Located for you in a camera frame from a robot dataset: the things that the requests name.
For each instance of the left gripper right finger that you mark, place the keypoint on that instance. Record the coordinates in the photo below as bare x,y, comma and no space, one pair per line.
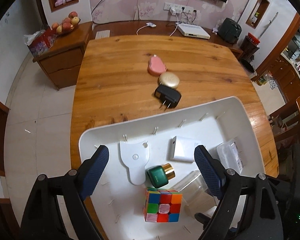
247,208

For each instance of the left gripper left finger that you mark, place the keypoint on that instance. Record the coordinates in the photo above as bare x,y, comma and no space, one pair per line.
42,218

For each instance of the small clear plastic box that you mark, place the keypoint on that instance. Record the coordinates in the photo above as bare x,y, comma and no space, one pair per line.
192,186

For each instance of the clear box with label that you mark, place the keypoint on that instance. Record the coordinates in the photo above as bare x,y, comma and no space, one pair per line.
231,155

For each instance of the white charger block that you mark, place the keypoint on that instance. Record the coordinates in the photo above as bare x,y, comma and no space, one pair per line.
182,149

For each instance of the green and gold bottle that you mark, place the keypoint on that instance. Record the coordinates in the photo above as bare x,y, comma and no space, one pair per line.
161,175

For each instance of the white plastic gadget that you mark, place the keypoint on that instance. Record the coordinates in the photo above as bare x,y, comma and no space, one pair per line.
135,157

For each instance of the black power adapter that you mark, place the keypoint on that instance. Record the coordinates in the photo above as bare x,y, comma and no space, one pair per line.
169,97

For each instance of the gold round compact case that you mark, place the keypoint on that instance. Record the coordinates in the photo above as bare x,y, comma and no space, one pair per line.
169,79

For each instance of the pink silicone pouch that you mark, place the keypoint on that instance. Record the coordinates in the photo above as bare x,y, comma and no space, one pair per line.
156,67

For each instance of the colourful Rubik's cube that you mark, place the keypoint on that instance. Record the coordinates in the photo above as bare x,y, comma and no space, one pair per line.
162,205

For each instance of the white plastic tray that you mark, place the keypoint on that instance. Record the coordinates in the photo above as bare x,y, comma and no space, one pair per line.
167,138

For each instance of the grey trash bin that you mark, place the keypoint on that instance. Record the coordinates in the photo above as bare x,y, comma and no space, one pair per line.
251,72

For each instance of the wooden side cabinet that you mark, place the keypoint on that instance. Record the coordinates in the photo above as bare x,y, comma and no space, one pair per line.
61,64

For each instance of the dark basket with red lid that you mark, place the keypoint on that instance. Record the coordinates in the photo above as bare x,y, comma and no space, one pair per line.
249,46

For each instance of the black toaster appliance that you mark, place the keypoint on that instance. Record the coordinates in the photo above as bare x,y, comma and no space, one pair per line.
229,31

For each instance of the white set-top box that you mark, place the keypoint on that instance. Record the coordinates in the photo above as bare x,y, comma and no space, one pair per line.
196,31

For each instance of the white pad on bench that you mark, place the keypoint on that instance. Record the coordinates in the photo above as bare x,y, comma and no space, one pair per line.
102,34

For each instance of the fruit bowl with peaches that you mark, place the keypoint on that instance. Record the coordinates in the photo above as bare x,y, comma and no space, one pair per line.
67,25

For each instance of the long wooden TV bench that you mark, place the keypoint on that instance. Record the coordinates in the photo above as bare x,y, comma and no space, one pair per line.
158,28

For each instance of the wall power strip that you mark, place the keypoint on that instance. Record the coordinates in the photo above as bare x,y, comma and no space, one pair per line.
179,8

